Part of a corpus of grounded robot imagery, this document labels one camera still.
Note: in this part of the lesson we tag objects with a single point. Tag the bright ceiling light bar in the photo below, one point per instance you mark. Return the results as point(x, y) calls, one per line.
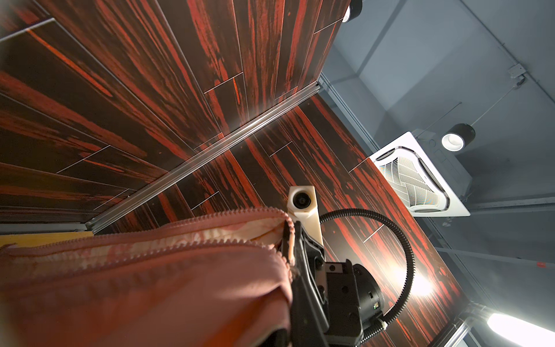
point(519, 331)

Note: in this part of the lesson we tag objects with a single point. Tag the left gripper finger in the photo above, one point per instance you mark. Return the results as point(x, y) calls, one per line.
point(309, 311)

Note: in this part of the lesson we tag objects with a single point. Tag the pink zip jacket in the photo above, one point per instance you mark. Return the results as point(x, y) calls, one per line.
point(223, 279)

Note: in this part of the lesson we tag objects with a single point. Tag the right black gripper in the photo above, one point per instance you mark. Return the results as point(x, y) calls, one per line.
point(345, 301)

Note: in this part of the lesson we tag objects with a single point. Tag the black ceiling spotlight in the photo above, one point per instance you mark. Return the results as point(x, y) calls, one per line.
point(458, 137)

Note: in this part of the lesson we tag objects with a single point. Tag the white ceiling air conditioner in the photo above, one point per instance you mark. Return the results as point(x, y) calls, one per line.
point(429, 180)

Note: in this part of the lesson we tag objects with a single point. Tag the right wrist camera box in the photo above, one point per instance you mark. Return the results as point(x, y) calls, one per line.
point(302, 206)

